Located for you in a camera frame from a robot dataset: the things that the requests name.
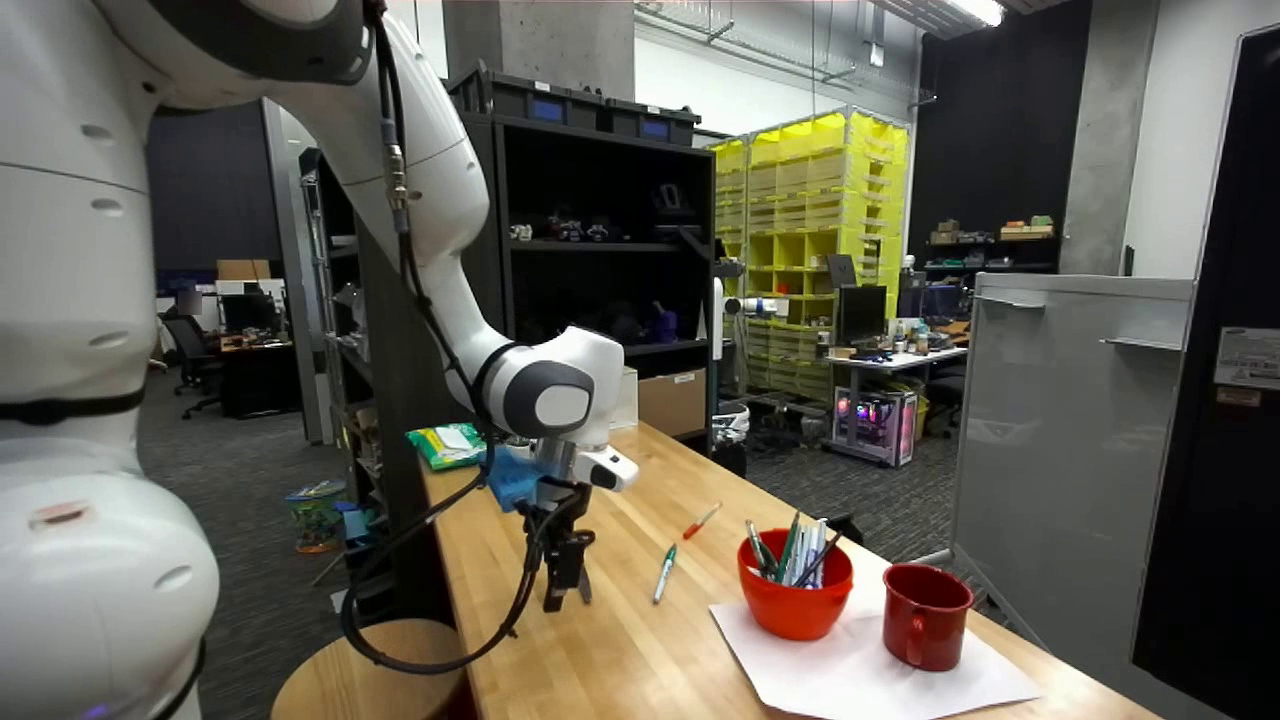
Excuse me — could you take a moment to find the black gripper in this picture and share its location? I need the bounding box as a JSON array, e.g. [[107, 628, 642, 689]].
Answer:
[[519, 474, 598, 615]]

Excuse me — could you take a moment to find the thin marker pen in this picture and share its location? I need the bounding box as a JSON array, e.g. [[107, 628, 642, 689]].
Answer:
[[649, 500, 729, 606]]

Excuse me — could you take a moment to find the green wipes package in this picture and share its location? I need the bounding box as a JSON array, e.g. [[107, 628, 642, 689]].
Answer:
[[403, 421, 491, 471]]

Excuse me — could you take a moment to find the green pen in bowl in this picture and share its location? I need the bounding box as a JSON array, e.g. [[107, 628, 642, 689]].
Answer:
[[741, 517, 776, 580]]

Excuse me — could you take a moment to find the cardboard box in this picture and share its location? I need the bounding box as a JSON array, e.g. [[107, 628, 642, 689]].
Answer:
[[634, 366, 712, 438]]

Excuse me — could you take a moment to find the teal marker in bowl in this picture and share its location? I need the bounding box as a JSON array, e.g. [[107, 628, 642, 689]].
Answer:
[[776, 507, 807, 589]]

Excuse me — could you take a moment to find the orange red bowl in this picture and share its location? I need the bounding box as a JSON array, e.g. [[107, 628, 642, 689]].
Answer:
[[737, 522, 856, 645]]

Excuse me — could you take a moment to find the round wooden stool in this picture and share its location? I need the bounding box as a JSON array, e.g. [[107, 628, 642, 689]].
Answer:
[[267, 610, 472, 720]]

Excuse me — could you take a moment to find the white marker in bowl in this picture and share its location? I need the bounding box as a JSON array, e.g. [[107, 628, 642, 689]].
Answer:
[[798, 517, 842, 593]]

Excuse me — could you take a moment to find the white paper sheet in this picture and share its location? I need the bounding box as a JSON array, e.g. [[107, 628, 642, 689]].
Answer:
[[702, 537, 1049, 720]]

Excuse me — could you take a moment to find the black shelf unit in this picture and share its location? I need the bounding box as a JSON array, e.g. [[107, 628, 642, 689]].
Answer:
[[451, 69, 722, 443]]

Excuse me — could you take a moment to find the pink storage crate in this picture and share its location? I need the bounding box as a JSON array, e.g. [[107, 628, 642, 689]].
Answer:
[[826, 384, 924, 471]]

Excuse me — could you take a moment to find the red mug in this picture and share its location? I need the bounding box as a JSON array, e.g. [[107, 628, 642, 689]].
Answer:
[[878, 561, 977, 676]]

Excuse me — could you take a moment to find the black desk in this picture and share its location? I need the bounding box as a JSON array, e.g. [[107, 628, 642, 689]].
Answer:
[[211, 270, 303, 417]]

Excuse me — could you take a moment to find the computer monitor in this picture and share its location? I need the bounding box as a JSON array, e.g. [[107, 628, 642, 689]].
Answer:
[[832, 278, 892, 351]]

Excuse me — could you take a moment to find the white desk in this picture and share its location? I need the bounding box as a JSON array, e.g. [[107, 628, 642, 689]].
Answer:
[[824, 340, 972, 405]]

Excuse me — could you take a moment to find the yellow bin rack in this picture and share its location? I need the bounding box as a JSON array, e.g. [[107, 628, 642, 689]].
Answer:
[[712, 106, 915, 405]]

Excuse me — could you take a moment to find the black office chair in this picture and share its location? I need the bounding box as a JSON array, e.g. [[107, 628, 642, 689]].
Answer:
[[160, 304, 232, 425]]

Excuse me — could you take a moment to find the grey metal cabinet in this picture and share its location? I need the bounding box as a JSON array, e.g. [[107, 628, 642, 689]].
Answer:
[[950, 269, 1204, 683]]

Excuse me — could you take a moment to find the ceiling light strip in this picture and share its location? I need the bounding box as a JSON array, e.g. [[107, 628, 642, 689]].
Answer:
[[940, 0, 1010, 30]]

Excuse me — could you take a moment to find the white paper sign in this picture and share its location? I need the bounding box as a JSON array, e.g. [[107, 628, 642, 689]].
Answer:
[[1211, 325, 1280, 394]]

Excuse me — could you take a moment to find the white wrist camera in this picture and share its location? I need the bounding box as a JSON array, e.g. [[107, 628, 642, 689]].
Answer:
[[573, 443, 642, 494]]

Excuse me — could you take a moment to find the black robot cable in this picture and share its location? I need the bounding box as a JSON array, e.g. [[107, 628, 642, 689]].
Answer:
[[337, 12, 562, 676]]

